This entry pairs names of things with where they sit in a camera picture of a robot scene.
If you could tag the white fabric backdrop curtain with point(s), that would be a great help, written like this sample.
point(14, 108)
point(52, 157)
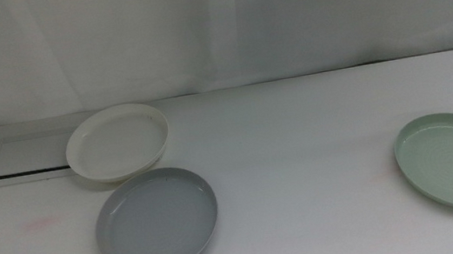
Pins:
point(196, 30)

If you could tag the white shallow plastic bowl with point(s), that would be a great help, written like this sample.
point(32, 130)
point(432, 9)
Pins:
point(117, 146)

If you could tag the grey shallow plastic bowl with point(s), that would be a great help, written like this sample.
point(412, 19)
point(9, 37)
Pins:
point(156, 224)

